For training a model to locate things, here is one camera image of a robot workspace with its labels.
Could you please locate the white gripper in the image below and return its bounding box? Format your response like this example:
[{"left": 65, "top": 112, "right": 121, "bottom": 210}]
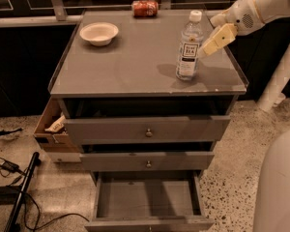
[{"left": 198, "top": 0, "right": 265, "bottom": 58}]

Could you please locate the clear plastic water bottle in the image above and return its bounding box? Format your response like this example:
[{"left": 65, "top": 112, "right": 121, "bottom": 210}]
[{"left": 176, "top": 10, "right": 204, "bottom": 80}]

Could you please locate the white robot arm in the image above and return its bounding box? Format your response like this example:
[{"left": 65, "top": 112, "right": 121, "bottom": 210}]
[{"left": 198, "top": 0, "right": 290, "bottom": 232}]

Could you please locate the grey drawer cabinet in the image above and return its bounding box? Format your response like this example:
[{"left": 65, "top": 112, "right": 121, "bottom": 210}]
[{"left": 47, "top": 9, "right": 249, "bottom": 186}]

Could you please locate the grey top drawer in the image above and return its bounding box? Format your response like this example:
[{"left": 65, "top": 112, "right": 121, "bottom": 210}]
[{"left": 63, "top": 97, "right": 230, "bottom": 145}]

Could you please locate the grey drawer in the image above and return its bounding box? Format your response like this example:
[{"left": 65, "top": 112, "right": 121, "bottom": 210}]
[
  {"left": 85, "top": 170, "right": 214, "bottom": 232},
  {"left": 80, "top": 142, "right": 215, "bottom": 172},
  {"left": 63, "top": 97, "right": 230, "bottom": 145}
]

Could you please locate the grey middle drawer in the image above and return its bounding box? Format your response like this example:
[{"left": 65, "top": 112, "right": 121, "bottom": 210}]
[{"left": 80, "top": 142, "right": 215, "bottom": 172}]

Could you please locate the grey bottom drawer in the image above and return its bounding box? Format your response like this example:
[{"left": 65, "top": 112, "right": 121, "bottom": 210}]
[{"left": 85, "top": 170, "right": 214, "bottom": 232}]

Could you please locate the orange soda can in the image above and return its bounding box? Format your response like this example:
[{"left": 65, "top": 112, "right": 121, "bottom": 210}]
[{"left": 131, "top": 0, "right": 159, "bottom": 17}]

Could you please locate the white pipe column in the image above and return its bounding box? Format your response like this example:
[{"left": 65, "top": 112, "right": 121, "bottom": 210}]
[{"left": 257, "top": 44, "right": 290, "bottom": 111}]

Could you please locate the white paper bowl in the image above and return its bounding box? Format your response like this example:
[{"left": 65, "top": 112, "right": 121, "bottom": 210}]
[{"left": 79, "top": 22, "right": 119, "bottom": 46}]

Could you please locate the metal window railing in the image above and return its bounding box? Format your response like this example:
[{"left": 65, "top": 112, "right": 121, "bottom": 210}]
[{"left": 0, "top": 0, "right": 290, "bottom": 29}]

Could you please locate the crumpled paper in box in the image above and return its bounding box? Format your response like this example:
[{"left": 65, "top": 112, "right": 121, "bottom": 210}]
[{"left": 45, "top": 115, "right": 65, "bottom": 132}]

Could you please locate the brown cardboard box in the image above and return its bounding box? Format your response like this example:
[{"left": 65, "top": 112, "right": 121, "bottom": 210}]
[{"left": 34, "top": 99, "right": 80, "bottom": 162}]

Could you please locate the black power adapter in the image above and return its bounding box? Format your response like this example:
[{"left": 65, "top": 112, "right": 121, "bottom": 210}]
[{"left": 0, "top": 160, "right": 19, "bottom": 173}]

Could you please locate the black stand pole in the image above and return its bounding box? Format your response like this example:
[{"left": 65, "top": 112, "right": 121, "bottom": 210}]
[{"left": 4, "top": 152, "right": 41, "bottom": 232}]

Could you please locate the black floor cable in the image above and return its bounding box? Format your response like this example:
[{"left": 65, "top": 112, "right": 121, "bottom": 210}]
[{"left": 20, "top": 191, "right": 90, "bottom": 232}]

